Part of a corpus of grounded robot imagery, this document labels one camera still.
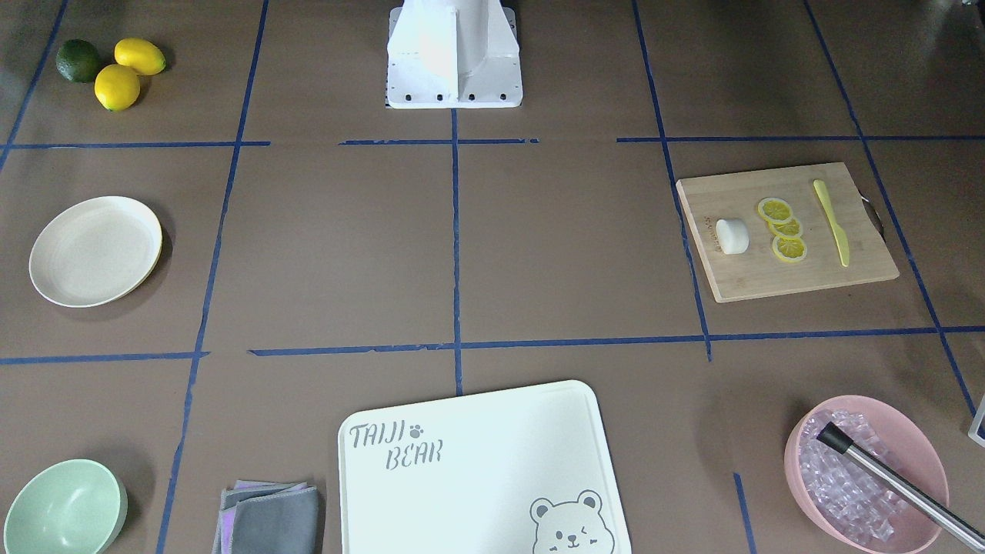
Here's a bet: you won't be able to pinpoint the yellow plastic knife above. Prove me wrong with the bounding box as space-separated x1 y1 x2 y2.
812 179 851 268

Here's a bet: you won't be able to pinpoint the yellow lemon upper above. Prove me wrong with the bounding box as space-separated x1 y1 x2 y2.
113 38 168 76

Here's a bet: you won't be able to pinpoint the yellow lemon lower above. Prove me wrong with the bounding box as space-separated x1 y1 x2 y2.
94 64 141 112

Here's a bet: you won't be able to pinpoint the purple folded cloth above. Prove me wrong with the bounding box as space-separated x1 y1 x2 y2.
219 480 309 554

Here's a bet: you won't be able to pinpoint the pink bowl with ice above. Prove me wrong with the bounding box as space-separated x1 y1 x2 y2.
783 394 950 553

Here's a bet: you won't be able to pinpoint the lemon slice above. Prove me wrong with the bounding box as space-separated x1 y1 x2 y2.
768 217 803 241
756 197 794 225
771 236 808 263

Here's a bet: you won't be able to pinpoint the lemon slice top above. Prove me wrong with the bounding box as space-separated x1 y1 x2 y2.
756 197 794 225

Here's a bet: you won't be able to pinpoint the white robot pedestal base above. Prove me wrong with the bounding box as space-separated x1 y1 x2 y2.
385 1 524 109

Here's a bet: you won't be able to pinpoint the metal black-tipped tongs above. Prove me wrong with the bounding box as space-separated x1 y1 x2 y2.
816 422 984 553

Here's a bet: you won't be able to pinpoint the bamboo cutting board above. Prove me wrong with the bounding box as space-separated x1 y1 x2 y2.
676 162 900 304

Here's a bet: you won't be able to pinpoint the lemon slice bottom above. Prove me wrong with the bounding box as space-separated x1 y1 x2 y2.
771 236 808 263

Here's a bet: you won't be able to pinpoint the lemon slice middle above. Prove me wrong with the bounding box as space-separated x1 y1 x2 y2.
768 217 803 241

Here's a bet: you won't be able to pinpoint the white bear tray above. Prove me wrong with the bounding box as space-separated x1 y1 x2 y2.
338 381 631 553

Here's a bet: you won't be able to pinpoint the cream round plate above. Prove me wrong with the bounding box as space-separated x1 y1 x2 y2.
28 195 163 309

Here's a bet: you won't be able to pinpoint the grey folded cloth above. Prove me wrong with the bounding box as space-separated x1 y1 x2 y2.
212 481 321 554

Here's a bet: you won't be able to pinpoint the white object edge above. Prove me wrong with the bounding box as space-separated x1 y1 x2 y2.
967 396 985 448

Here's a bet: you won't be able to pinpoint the yellow lemon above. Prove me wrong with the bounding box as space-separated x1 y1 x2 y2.
113 38 168 76
94 64 141 112

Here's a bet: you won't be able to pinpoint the green bowl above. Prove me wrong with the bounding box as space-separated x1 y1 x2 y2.
3 459 128 553

